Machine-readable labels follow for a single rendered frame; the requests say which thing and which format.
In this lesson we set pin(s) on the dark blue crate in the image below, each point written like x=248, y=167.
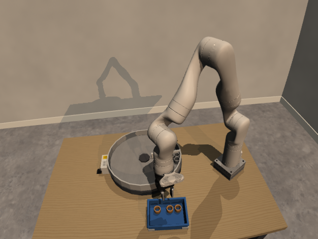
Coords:
x=163, y=220

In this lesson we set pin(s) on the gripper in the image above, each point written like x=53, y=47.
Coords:
x=166, y=177

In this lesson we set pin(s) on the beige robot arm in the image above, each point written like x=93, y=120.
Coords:
x=219, y=55

